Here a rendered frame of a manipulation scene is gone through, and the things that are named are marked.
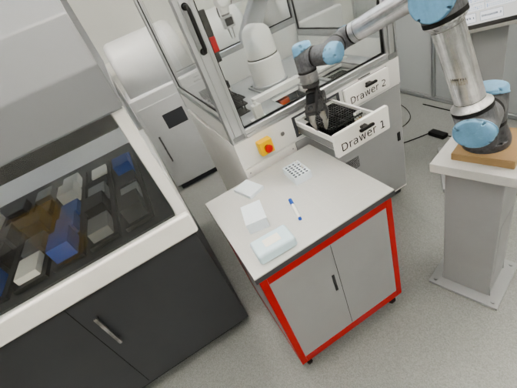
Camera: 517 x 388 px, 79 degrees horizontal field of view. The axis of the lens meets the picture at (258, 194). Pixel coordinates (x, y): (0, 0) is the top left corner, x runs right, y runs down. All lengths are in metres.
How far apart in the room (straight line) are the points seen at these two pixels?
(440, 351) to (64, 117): 1.72
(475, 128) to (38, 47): 1.28
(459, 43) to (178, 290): 1.41
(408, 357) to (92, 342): 1.41
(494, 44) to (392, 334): 1.61
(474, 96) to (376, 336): 1.15
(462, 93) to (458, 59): 0.10
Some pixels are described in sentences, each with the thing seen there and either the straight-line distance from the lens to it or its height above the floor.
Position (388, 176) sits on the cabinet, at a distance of 2.24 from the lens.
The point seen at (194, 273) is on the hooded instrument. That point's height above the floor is 0.56.
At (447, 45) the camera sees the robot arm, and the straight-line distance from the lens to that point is 1.10.
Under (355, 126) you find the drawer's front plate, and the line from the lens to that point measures 1.41.
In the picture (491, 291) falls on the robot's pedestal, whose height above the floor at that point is 0.02.
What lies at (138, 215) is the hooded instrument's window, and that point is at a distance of 1.26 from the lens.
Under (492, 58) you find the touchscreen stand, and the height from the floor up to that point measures 0.75.
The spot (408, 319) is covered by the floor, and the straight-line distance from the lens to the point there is 1.82.
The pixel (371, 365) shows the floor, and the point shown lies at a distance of 1.72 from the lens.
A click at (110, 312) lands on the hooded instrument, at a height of 0.62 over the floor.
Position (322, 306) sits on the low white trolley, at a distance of 1.44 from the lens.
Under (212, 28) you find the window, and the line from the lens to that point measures 1.43.
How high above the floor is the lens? 1.58
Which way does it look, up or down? 35 degrees down
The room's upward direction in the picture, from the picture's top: 23 degrees counter-clockwise
